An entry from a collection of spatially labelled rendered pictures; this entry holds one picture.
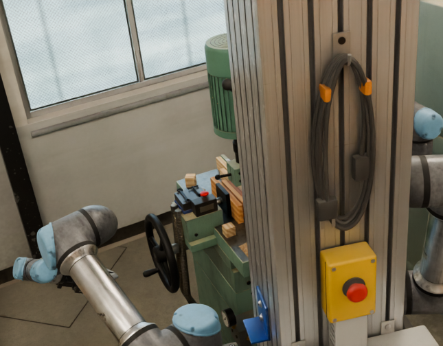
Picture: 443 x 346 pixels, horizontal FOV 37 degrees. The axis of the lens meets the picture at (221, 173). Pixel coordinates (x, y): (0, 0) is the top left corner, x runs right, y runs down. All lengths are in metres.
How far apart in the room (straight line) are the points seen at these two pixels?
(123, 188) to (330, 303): 2.61
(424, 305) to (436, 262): 0.16
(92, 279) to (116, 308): 0.10
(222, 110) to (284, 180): 1.06
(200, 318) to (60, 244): 0.42
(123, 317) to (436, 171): 0.82
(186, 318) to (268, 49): 0.89
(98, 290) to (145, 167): 2.02
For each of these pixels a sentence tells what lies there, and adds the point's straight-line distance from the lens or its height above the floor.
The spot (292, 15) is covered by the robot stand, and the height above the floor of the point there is 1.89.
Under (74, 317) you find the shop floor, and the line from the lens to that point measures 3.43.
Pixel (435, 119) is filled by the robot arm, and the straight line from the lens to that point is 1.81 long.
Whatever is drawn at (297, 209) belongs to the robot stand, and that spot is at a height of 1.56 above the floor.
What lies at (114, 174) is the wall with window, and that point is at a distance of 3.63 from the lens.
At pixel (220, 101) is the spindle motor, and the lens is 2.10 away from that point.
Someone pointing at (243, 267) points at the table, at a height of 0.88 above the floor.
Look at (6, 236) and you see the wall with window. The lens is 3.64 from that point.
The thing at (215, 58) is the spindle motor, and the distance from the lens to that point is 2.05.
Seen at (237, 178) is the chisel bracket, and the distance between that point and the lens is 2.25.
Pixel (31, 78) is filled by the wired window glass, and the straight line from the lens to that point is 3.40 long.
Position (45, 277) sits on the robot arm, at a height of 0.91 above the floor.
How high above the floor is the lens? 2.17
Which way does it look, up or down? 30 degrees down
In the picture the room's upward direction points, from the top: 6 degrees counter-clockwise
